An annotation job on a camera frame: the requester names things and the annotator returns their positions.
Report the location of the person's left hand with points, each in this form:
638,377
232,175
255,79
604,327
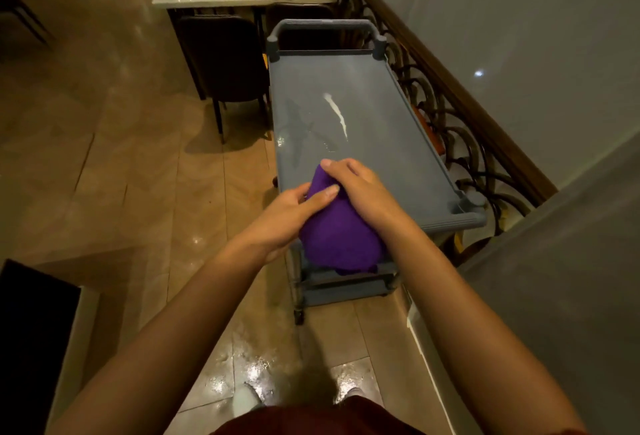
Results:
281,222

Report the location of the person's right hand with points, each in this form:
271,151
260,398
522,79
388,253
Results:
367,197

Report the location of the person's right thumb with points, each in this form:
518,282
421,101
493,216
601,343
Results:
350,165

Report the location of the person's left thumb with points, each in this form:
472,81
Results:
301,191

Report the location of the purple cleaning cloth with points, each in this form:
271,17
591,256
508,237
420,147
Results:
337,235

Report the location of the person's right forearm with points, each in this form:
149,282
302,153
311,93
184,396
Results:
475,334

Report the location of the person's left forearm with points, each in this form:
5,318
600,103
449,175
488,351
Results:
165,349

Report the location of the grey plastic service cart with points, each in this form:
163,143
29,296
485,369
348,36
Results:
357,145

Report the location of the wrought iron wooden railing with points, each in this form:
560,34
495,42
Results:
440,95

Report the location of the dark brown chair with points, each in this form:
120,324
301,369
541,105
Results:
222,57

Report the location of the white shoe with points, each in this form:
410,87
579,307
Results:
246,398
350,393

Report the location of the dark red garment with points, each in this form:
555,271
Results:
320,417

